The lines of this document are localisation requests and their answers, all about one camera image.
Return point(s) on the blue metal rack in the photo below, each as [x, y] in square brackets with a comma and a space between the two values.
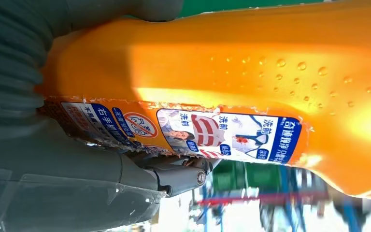
[288, 205]

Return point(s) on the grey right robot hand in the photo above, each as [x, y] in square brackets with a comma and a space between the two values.
[60, 179]

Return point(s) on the green plastic crate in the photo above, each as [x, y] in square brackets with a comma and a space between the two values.
[246, 176]

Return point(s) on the clear plastic film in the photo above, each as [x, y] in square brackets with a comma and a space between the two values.
[76, 205]

